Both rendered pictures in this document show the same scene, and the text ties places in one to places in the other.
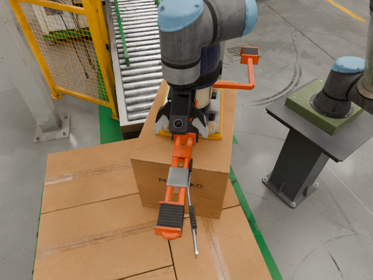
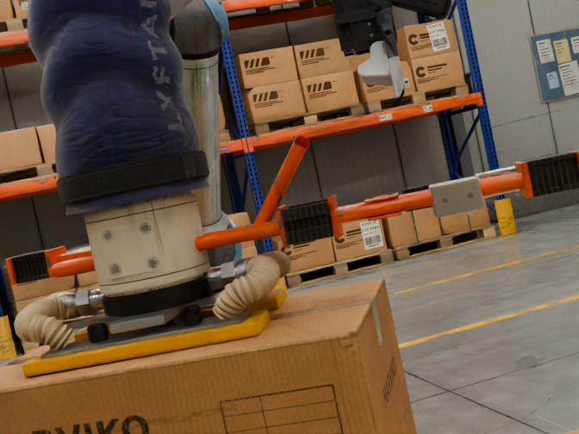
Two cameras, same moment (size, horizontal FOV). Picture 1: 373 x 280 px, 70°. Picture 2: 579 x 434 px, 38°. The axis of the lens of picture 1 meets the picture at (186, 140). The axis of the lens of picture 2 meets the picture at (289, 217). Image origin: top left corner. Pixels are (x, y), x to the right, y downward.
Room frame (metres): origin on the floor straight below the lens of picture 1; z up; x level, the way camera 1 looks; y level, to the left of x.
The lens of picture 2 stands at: (0.68, 1.24, 1.15)
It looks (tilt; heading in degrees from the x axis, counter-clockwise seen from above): 3 degrees down; 272
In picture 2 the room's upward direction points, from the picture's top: 12 degrees counter-clockwise
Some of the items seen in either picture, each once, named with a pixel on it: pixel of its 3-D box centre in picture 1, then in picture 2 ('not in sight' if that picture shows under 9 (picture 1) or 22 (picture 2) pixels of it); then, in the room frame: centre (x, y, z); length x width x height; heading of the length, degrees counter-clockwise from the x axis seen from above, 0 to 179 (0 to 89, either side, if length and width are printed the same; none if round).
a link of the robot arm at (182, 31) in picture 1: (181, 31); not in sight; (0.54, 0.01, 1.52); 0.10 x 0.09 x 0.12; 117
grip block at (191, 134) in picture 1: (185, 130); (310, 220); (0.69, 0.00, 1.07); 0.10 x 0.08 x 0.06; 84
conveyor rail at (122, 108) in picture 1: (114, 47); not in sight; (2.33, 0.68, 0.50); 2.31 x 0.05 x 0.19; 14
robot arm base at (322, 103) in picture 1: (334, 97); not in sight; (1.14, -0.81, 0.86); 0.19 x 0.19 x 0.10
